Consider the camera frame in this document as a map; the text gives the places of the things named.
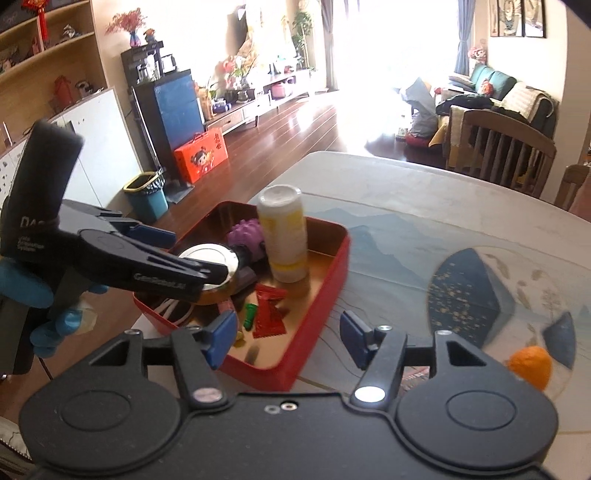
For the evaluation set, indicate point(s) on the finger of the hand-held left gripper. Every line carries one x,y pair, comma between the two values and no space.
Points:
157,272
154,237

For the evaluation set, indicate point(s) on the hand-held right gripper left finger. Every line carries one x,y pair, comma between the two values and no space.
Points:
220,339

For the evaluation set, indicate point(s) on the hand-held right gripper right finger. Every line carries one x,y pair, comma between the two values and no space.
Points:
356,337

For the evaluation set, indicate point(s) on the red rectangular box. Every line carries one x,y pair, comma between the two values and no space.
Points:
318,300

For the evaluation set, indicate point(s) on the round white-lidded tin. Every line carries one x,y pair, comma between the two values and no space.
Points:
207,256

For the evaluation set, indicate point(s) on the red candy wrapper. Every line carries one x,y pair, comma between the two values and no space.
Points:
268,314

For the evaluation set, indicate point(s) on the white and yellow bottle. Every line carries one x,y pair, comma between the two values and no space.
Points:
284,230

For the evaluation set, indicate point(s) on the person's left hand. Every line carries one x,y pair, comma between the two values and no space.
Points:
27,284

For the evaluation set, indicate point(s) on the small green item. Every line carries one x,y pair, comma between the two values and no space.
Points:
250,316

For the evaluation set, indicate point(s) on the teal trash bin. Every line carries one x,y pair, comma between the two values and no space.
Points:
147,198

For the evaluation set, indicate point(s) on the white cabinet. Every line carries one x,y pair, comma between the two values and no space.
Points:
97,152

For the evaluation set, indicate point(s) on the purple spiky ball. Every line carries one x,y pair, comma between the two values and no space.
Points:
244,235

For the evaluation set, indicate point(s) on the orange gift box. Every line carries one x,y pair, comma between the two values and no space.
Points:
201,157

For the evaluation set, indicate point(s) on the black cabinet with blue panel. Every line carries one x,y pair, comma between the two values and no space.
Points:
175,115

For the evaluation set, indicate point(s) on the printed tablecloth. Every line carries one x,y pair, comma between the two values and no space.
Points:
415,207

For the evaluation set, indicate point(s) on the low wooden tv cabinet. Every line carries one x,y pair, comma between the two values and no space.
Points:
258,99

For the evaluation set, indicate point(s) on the orange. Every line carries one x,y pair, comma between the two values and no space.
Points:
531,367

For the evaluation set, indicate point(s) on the vase with pink flowers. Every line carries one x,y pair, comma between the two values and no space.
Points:
129,21

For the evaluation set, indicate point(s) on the red potted flowers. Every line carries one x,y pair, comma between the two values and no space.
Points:
233,69

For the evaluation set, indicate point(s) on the grey bag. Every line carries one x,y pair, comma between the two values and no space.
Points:
420,110

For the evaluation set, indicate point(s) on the slatted wooden chair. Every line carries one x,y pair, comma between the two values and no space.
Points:
498,147

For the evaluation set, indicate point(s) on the green potted plant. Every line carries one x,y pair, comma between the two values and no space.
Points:
302,32

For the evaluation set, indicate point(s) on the wooden chair with draped cloth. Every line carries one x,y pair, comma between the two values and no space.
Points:
572,189

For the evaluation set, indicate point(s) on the dark teal sofa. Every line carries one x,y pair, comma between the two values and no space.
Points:
498,85

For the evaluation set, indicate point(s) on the blue curtain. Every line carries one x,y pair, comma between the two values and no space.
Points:
464,41

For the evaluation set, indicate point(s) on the wooden wall shelf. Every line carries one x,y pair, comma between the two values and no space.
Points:
55,64

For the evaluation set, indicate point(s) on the framed wall pictures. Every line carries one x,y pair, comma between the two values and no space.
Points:
517,18

